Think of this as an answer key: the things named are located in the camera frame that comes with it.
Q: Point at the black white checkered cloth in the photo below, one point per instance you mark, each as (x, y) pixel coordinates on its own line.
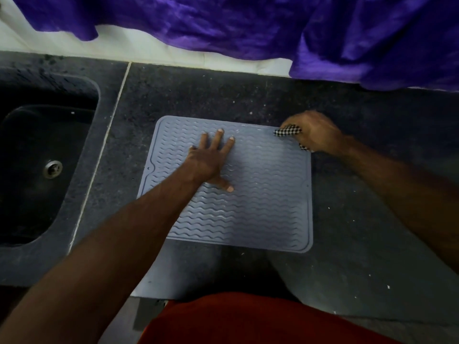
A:
(288, 131)

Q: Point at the person's red garment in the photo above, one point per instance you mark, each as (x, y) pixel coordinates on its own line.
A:
(258, 322)

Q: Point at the purple cloth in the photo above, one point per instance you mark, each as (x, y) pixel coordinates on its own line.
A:
(233, 25)

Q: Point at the person's right forearm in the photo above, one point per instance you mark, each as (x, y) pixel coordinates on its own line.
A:
(405, 189)

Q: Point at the metal sink drain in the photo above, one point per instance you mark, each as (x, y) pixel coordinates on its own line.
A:
(53, 169)

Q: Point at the person's left forearm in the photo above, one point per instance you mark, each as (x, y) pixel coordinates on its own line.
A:
(93, 261)

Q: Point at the person's left hand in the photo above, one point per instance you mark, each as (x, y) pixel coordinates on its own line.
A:
(208, 162)

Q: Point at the black stone sink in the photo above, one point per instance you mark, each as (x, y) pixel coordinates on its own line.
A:
(32, 146)

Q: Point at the person's right hand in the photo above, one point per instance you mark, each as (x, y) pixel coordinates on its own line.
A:
(319, 134)

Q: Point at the grey ribbed silicone mat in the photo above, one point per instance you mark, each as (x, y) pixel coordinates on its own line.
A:
(265, 211)

